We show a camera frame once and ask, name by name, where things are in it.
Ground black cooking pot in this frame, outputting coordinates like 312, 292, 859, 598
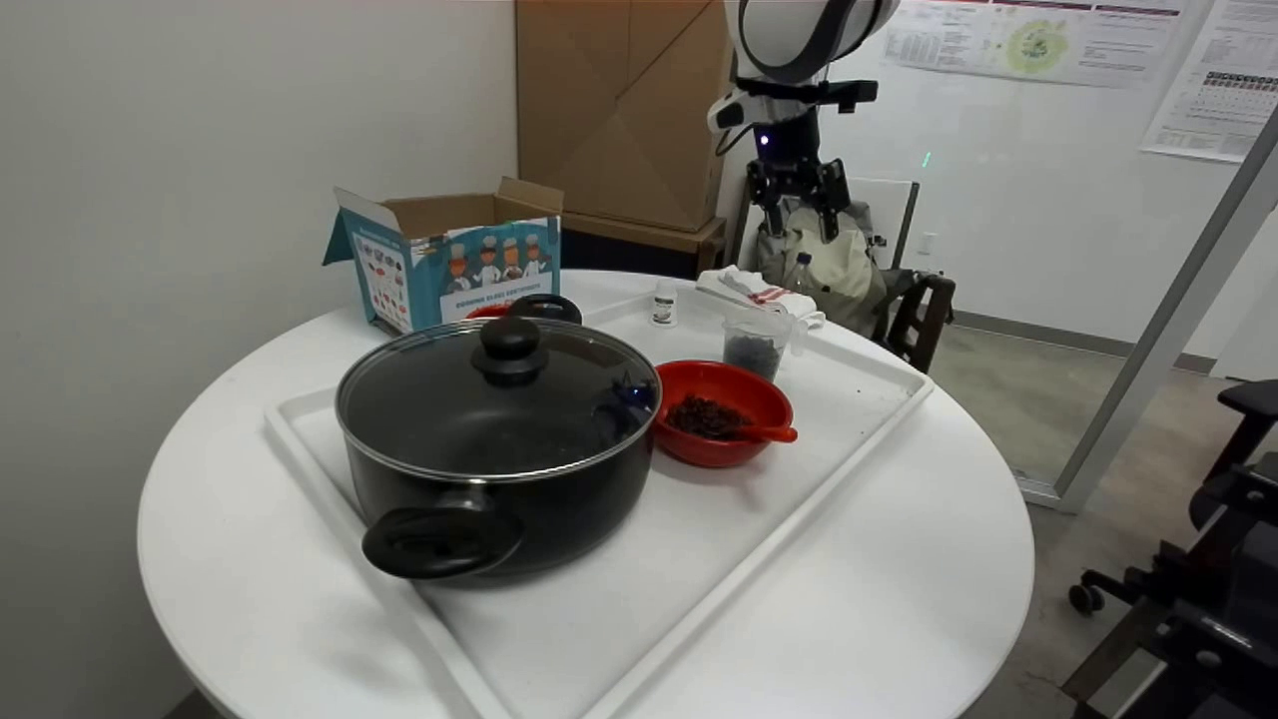
334, 292, 662, 591

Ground red bowl with handle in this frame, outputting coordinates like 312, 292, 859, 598
645, 357, 801, 470

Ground wall poster with text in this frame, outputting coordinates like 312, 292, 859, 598
1142, 0, 1278, 166

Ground white towel red stripe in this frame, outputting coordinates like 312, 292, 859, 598
694, 262, 830, 330

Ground blue printed cardboard box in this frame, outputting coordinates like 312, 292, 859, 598
318, 170, 565, 338

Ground wall poster green circle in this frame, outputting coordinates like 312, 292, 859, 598
881, 0, 1191, 97

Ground clear plastic jug dark contents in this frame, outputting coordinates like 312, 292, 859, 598
692, 280, 800, 385

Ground grey metal frame post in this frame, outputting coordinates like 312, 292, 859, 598
1018, 104, 1278, 519

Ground glass pot lid black knob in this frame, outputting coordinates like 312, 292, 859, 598
330, 310, 666, 487

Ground dark wooden chair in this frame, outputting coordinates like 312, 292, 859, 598
867, 262, 961, 381

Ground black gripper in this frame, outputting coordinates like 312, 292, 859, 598
744, 113, 859, 248

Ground black robot stand frame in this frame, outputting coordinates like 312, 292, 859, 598
1062, 377, 1278, 719

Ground large brown cardboard box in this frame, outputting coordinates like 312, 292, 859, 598
511, 0, 749, 238

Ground white plastic tray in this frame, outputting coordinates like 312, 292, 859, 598
262, 284, 939, 719

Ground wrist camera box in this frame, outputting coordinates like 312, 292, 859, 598
708, 89, 765, 138

